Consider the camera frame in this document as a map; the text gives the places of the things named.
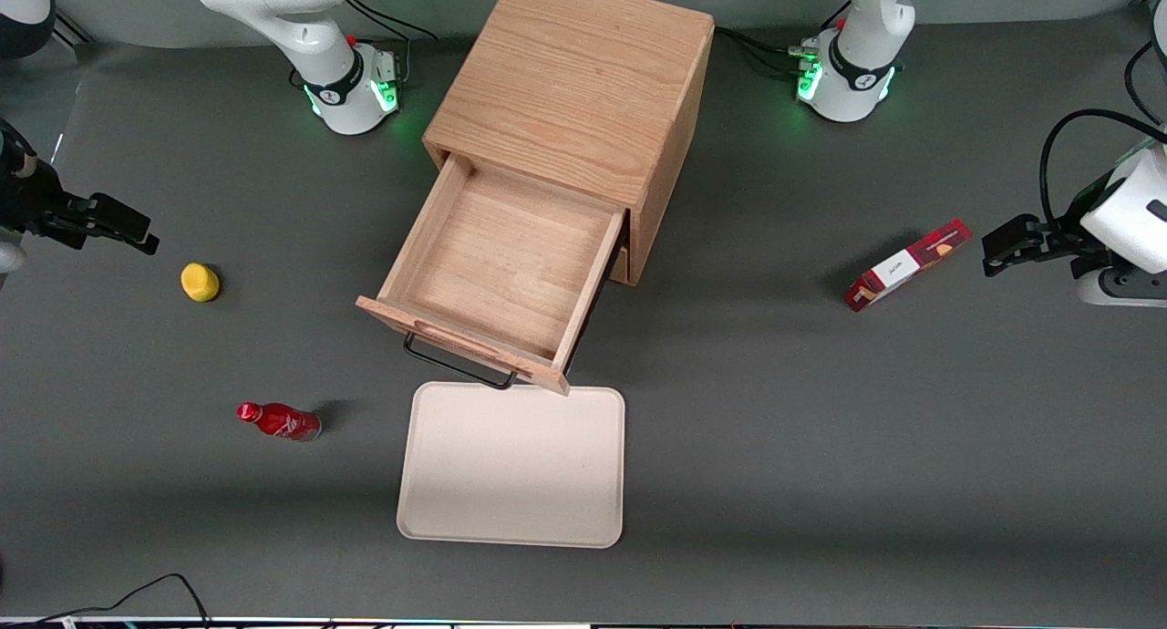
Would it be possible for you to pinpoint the black arm base cable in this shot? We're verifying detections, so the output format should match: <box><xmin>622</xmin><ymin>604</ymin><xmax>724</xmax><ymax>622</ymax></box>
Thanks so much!
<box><xmin>714</xmin><ymin>26</ymin><xmax>821</xmax><ymax>76</ymax></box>
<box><xmin>345</xmin><ymin>0</ymin><xmax>439</xmax><ymax>85</ymax></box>

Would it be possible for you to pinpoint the black left arm base cable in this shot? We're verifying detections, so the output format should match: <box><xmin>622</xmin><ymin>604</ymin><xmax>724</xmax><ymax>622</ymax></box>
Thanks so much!
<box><xmin>714</xmin><ymin>26</ymin><xmax>821</xmax><ymax>76</ymax></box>

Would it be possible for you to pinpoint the thin black table cable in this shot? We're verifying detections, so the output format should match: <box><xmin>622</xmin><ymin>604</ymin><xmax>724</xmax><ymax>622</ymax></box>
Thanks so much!
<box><xmin>0</xmin><ymin>573</ymin><xmax>212</xmax><ymax>629</ymax></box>

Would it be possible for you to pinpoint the red tartan cookie box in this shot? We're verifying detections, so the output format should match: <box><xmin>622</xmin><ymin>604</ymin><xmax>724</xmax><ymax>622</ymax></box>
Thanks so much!
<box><xmin>844</xmin><ymin>219</ymin><xmax>973</xmax><ymax>313</ymax></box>

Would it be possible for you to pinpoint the red soda bottle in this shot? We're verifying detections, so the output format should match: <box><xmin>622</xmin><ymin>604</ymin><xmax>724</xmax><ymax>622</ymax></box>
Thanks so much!
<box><xmin>236</xmin><ymin>402</ymin><xmax>323</xmax><ymax>443</ymax></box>

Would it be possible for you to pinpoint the black right arm base cable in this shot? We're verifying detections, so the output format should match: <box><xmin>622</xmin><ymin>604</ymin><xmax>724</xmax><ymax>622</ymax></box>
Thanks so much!
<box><xmin>345</xmin><ymin>0</ymin><xmax>439</xmax><ymax>85</ymax></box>

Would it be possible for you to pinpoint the wooden drawer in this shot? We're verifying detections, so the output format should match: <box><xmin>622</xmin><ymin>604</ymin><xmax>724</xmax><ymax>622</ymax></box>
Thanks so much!
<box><xmin>356</xmin><ymin>152</ymin><xmax>630</xmax><ymax>397</ymax></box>

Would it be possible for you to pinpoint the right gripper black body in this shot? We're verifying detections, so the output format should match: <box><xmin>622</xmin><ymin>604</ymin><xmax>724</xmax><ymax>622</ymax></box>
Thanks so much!
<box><xmin>0</xmin><ymin>119</ymin><xmax>72</xmax><ymax>244</ymax></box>

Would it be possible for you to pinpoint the cream plastic tray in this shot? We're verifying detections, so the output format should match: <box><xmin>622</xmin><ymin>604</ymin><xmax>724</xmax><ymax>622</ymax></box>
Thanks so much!
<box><xmin>397</xmin><ymin>381</ymin><xmax>626</xmax><ymax>550</ymax></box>

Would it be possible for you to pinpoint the yellow lemon toy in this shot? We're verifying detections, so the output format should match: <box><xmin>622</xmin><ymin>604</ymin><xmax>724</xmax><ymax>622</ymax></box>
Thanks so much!
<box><xmin>181</xmin><ymin>263</ymin><xmax>222</xmax><ymax>303</ymax></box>

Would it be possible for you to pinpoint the black looping gripper cable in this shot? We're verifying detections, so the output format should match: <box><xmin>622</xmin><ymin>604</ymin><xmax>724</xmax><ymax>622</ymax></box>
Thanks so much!
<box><xmin>1039</xmin><ymin>109</ymin><xmax>1167</xmax><ymax>229</ymax></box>

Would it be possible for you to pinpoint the black short arm cable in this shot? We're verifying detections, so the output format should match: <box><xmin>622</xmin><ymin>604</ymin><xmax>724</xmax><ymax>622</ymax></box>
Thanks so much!
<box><xmin>1125</xmin><ymin>41</ymin><xmax>1167</xmax><ymax>125</ymax></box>

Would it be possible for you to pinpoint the wooden drawer cabinet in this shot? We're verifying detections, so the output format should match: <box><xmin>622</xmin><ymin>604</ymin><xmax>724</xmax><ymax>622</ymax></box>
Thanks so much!
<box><xmin>422</xmin><ymin>0</ymin><xmax>715</xmax><ymax>286</ymax></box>

